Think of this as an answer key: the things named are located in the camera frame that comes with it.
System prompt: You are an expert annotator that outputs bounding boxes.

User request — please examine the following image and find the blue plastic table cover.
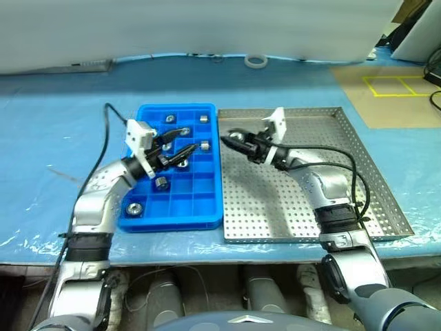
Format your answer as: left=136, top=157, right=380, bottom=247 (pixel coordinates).
left=0, top=48, right=441, bottom=266

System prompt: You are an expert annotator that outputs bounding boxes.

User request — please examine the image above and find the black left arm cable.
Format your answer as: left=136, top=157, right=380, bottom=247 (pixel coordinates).
left=29, top=102, right=129, bottom=330

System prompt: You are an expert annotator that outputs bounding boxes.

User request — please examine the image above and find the blue compartment tray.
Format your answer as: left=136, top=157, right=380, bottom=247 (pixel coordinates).
left=116, top=102, right=223, bottom=234

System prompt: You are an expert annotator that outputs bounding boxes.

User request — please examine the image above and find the brown cardboard sheet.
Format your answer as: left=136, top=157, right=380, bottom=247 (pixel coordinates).
left=329, top=65, right=441, bottom=130

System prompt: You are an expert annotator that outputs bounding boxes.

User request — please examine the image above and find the grey rounded robot leg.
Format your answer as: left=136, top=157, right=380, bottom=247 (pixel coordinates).
left=146, top=270, right=185, bottom=328
left=240, top=265, right=285, bottom=314

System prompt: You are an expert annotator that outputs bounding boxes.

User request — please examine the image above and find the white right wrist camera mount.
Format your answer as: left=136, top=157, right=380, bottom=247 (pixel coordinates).
left=261, top=106, right=287, bottom=166

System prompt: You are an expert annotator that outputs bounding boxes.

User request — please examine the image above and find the white tape roll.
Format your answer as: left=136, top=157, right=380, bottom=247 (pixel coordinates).
left=244, top=54, right=269, bottom=69

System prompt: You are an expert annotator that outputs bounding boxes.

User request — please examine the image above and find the white leaning board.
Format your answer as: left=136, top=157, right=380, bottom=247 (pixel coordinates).
left=391, top=0, right=441, bottom=65

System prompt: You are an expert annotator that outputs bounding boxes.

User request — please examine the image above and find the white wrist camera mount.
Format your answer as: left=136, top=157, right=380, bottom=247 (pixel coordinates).
left=261, top=106, right=287, bottom=166
left=124, top=119, right=159, bottom=179

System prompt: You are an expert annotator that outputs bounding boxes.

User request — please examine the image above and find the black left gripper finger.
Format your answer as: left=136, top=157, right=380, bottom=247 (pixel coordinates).
left=158, top=128, right=187, bottom=144
left=166, top=144, right=199, bottom=166

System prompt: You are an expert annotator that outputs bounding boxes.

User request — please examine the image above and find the grey robot torso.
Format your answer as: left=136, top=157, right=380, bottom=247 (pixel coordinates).
left=151, top=310, right=335, bottom=331

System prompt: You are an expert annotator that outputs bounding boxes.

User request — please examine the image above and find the white foam backdrop board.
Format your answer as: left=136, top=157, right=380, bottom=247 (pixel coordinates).
left=0, top=0, right=404, bottom=75

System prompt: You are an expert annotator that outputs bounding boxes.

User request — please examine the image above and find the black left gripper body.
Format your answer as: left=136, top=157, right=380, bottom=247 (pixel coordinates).
left=146, top=136, right=173, bottom=172

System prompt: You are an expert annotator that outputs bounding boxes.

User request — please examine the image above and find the grey power strip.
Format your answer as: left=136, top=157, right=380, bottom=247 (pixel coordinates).
left=0, top=59, right=116, bottom=75

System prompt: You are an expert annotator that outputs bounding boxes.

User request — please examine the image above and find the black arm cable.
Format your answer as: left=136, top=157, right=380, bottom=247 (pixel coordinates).
left=270, top=143, right=371, bottom=225
left=29, top=102, right=129, bottom=330

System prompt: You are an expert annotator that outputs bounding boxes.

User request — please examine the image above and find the white wrapped stand foot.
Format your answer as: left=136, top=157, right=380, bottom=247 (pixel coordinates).
left=106, top=270, right=130, bottom=331
left=296, top=263, right=334, bottom=331

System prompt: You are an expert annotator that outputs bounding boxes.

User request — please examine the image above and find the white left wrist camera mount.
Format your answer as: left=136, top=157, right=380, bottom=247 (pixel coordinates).
left=124, top=119, right=159, bottom=179

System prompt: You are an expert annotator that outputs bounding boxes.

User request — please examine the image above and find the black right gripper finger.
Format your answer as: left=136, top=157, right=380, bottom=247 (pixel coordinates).
left=227, top=129, right=258, bottom=142
left=220, top=136, right=252, bottom=156

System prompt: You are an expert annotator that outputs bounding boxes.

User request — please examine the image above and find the perforated metal tray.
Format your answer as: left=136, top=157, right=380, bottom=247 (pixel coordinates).
left=216, top=106, right=414, bottom=244

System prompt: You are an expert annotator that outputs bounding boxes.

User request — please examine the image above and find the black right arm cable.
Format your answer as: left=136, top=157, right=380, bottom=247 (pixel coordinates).
left=270, top=143, right=371, bottom=225

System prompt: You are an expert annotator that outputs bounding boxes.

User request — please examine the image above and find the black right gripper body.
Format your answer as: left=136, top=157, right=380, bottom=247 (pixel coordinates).
left=240, top=129, right=276, bottom=166

